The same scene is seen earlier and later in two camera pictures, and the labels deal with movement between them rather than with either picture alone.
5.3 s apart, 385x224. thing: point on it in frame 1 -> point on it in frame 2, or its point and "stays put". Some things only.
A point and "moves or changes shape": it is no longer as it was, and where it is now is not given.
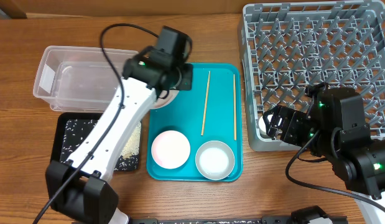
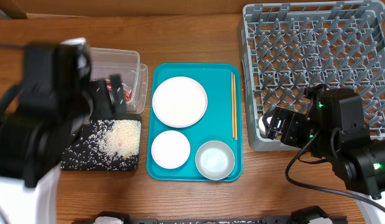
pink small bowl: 170,149 stays put
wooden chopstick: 234,106 stays put
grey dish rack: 289,47 stays put
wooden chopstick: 205,107 -> 232,104
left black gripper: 185,81 -> 104,107
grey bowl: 214,160 stays put
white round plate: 171,94 moves or changes shape
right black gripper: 293,117 stays put
